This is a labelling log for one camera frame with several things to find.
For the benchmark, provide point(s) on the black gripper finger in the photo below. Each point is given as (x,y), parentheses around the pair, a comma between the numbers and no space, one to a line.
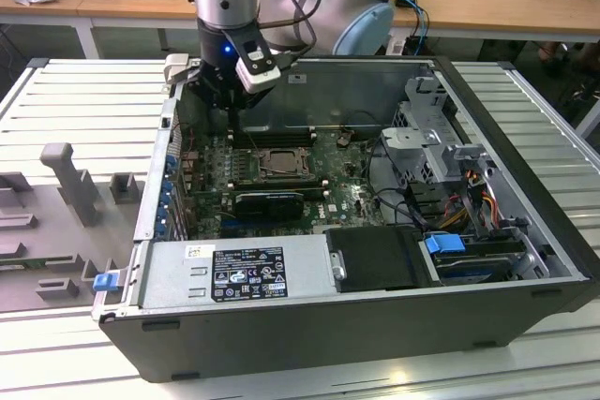
(201,86)
(250,100)

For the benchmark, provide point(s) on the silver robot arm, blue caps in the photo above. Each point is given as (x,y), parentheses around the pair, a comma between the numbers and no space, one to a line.
(225,2)

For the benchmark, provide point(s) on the black RAM slot bank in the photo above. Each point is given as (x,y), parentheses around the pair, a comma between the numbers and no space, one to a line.
(276,182)
(276,138)

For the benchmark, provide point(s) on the CPU socket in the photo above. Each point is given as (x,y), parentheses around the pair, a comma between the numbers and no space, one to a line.
(260,174)

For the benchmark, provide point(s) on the black graphics card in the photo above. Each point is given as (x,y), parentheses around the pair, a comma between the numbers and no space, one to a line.
(267,205)

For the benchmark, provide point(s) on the green motherboard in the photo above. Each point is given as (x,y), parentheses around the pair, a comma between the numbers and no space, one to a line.
(347,194)

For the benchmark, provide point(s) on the white power strip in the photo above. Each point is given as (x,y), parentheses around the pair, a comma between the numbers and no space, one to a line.
(396,41)

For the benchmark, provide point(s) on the grey metal drive cage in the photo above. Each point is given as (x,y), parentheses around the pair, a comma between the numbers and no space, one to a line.
(422,147)

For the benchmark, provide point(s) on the grey power supply unit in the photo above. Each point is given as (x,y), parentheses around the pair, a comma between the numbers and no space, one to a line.
(169,278)

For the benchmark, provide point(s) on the black plastic shroud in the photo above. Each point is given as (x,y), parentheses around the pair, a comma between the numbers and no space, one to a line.
(375,259)

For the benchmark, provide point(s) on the grey parts rack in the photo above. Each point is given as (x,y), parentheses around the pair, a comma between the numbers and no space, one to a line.
(47,231)

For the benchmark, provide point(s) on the blue case latch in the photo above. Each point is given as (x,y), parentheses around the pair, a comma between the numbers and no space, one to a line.
(105,282)

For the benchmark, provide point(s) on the blue disk carrier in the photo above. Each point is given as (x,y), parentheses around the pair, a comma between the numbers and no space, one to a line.
(443,244)

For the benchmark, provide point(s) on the black open PC case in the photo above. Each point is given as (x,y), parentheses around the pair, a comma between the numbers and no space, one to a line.
(281,339)

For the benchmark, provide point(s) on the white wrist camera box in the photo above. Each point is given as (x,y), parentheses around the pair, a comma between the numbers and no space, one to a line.
(260,79)

